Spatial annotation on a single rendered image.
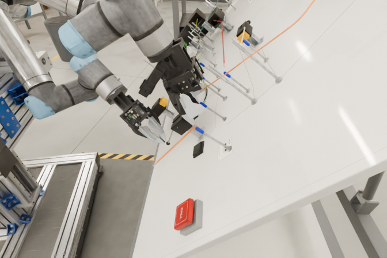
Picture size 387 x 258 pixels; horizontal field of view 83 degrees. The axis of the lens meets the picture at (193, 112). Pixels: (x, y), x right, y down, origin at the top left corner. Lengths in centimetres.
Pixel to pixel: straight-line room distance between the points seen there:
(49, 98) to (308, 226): 92
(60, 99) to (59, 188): 117
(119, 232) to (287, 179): 150
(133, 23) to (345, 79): 37
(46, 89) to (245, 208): 62
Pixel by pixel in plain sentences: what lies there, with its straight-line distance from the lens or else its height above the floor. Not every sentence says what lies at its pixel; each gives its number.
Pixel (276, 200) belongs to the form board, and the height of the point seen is 125.
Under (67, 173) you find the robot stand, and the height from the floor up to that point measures 21.
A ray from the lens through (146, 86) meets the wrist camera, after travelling 55.
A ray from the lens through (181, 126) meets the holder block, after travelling 62.
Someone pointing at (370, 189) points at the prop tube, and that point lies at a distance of 70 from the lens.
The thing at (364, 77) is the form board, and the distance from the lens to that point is 40.
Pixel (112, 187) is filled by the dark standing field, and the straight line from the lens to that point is 197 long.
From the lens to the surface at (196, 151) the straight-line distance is 61.
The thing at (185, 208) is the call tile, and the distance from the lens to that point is 49.
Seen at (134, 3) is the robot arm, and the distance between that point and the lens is 45.
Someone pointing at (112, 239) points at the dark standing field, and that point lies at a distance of 176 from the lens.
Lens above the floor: 156
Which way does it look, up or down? 38 degrees down
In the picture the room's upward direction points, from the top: straight up
